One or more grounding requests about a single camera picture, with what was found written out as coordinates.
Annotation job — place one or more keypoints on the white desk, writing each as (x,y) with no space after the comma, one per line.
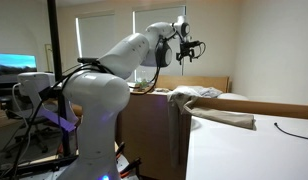
(244,153)

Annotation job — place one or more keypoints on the black vertical pole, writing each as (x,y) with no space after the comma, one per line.
(55,50)

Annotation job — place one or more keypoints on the small green item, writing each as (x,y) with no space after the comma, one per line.
(143,83)

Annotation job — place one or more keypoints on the wooden bed headboard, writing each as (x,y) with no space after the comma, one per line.
(194,81)

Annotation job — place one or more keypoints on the beige trousers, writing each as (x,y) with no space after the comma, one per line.
(210,113)

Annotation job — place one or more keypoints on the white pillow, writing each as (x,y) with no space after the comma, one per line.
(232,96)

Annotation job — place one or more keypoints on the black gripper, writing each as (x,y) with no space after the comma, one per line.
(186,52)

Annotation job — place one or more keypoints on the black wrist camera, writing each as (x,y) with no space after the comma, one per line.
(192,44)

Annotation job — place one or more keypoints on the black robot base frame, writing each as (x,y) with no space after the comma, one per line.
(37,166)

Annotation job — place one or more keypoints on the white window blind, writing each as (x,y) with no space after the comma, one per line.
(150,16)
(94,36)

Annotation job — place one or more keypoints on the small beige item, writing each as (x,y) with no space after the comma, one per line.
(161,90)

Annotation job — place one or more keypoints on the red and black tool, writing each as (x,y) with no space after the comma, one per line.
(127,163)

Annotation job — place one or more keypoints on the framed wall picture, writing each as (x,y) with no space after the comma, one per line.
(49,56)

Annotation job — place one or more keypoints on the screen with blue picture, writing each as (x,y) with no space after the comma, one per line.
(14,65)

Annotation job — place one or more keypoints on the white box device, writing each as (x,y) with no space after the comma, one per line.
(35,83)

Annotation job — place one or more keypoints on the black office chair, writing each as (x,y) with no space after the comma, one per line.
(30,116)

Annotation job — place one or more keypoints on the grey blanket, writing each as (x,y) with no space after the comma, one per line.
(200,90)

